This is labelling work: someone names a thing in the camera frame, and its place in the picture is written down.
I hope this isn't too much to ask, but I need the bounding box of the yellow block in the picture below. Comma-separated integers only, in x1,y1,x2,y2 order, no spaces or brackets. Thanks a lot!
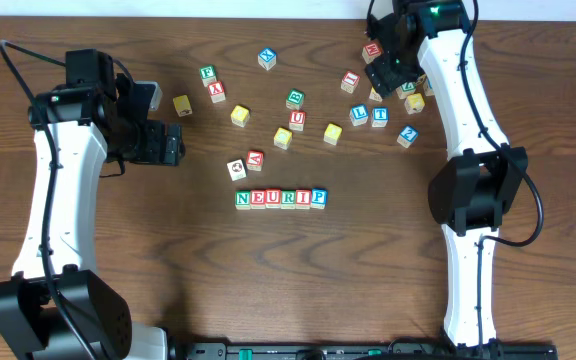
173,95,192,117
404,93,425,114
273,127,293,150
231,105,250,127
369,88,383,102
323,123,343,146
416,74,427,85

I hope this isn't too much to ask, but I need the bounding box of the green N block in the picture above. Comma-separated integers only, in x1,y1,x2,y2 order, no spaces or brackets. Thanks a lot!
234,190,251,210

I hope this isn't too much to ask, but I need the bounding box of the red E block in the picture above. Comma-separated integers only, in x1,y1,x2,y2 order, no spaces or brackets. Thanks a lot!
250,190,266,209

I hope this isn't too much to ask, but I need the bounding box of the red U block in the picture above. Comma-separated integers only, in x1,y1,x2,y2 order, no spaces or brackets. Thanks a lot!
264,189,282,209

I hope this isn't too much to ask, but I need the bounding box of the blue P block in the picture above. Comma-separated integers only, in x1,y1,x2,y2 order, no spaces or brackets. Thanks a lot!
310,188,328,209

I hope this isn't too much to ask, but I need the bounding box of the red i block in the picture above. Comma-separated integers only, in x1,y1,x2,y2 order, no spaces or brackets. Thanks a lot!
340,71,360,94
295,189,312,209

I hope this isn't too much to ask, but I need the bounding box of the green R block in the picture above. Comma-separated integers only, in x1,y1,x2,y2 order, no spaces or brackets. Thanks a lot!
280,190,296,209

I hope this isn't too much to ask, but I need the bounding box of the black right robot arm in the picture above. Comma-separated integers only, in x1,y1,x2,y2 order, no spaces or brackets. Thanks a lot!
365,1,528,348

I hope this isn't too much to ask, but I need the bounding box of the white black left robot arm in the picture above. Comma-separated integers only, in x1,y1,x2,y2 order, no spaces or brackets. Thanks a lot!
0,75,184,359

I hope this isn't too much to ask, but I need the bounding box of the green Z block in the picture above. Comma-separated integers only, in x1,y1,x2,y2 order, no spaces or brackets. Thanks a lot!
396,82,416,100

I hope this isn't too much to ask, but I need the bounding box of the red block top right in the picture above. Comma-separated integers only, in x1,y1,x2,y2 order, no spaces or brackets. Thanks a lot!
362,42,382,64

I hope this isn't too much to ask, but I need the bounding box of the yellow block below Z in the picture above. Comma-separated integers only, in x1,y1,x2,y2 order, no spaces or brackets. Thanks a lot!
404,93,425,114

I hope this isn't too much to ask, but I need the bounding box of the blue 5 block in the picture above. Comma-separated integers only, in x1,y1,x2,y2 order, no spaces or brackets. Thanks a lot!
423,78,434,96

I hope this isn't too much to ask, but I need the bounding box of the blue T block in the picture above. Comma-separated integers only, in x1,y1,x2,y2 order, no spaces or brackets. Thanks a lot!
371,107,389,128

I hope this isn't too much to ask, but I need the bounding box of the blue L block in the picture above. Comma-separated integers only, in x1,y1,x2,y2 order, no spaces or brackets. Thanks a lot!
349,104,369,126

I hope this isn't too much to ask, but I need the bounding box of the blue 2 block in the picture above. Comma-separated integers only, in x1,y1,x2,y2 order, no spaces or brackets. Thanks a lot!
397,125,419,148

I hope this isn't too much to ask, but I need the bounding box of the red Y block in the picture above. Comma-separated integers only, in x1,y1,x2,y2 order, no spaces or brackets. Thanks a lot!
207,81,226,103

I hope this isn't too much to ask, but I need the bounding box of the green F block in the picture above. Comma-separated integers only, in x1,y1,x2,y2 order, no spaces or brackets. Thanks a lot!
199,65,217,87

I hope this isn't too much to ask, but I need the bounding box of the green B block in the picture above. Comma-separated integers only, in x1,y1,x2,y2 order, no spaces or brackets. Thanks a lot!
286,88,305,111

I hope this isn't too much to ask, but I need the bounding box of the white picture block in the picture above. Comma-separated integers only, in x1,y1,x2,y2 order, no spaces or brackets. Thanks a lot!
227,159,247,181

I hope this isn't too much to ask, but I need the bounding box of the red U block spare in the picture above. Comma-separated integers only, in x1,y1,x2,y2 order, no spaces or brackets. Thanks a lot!
289,110,306,132

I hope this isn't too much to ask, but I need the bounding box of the red V block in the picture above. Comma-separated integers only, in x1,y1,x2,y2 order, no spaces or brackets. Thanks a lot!
246,150,264,171

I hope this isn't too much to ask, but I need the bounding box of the blue X block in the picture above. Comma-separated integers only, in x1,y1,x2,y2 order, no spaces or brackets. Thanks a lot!
257,48,277,71

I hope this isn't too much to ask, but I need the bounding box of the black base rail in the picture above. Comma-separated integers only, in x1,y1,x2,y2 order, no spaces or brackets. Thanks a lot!
168,339,559,360

